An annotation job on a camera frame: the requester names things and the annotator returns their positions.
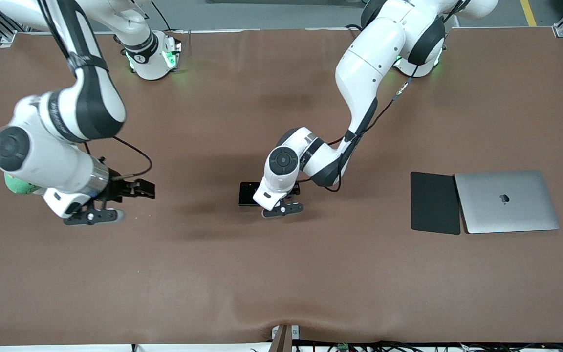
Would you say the green dinosaur plush toy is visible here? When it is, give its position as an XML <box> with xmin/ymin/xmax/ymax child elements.
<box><xmin>4</xmin><ymin>172</ymin><xmax>43</xmax><ymax>196</ymax></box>

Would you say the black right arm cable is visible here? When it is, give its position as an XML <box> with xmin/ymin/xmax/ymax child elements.
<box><xmin>37</xmin><ymin>0</ymin><xmax>153</xmax><ymax>179</ymax></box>

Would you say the metal table edge bracket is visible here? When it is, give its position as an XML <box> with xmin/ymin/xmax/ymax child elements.
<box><xmin>271</xmin><ymin>324</ymin><xmax>301</xmax><ymax>352</ymax></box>

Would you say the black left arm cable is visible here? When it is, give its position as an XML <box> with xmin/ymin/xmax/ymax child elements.
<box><xmin>296</xmin><ymin>0</ymin><xmax>468</xmax><ymax>192</ymax></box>

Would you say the black mouse pad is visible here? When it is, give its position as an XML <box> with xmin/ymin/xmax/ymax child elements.
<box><xmin>411</xmin><ymin>171</ymin><xmax>461</xmax><ymax>235</ymax></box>

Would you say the silver closed laptop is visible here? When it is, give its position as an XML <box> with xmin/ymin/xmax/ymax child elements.
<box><xmin>454</xmin><ymin>170</ymin><xmax>561</xmax><ymax>234</ymax></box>

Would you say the black smartphone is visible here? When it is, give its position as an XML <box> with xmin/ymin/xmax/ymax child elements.
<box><xmin>239</xmin><ymin>181</ymin><xmax>263</xmax><ymax>207</ymax></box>

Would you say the brown table cover mat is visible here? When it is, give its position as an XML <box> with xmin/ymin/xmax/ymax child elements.
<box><xmin>0</xmin><ymin>27</ymin><xmax>563</xmax><ymax>346</ymax></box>

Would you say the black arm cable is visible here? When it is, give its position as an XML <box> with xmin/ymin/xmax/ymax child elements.
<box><xmin>296</xmin><ymin>0</ymin><xmax>468</xmax><ymax>192</ymax></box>
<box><xmin>37</xmin><ymin>0</ymin><xmax>153</xmax><ymax>179</ymax></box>

